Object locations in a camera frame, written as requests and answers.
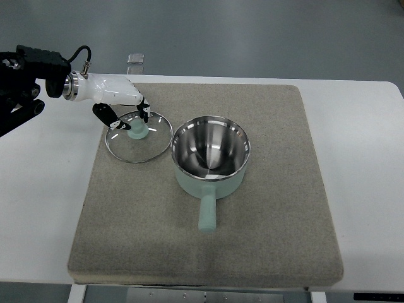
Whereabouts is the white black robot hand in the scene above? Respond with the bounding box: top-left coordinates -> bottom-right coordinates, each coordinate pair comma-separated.
62,71 -> 152,130

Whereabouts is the glass lid with mint knob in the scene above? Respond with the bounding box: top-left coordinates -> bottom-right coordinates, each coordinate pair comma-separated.
105,111 -> 173,163

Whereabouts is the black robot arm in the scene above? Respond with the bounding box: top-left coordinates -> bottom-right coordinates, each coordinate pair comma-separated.
1,45 -> 71,136

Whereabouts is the mint green saucepan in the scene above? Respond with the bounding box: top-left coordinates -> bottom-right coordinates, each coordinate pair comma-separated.
171,116 -> 251,233

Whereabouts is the grey felt mat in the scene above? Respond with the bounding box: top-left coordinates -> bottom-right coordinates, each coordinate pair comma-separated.
68,83 -> 343,288

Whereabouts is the black control panel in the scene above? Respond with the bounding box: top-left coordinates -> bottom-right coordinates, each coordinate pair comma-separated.
353,293 -> 403,302

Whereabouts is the metal bracket under table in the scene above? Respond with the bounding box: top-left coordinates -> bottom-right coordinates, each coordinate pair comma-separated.
126,287 -> 284,303

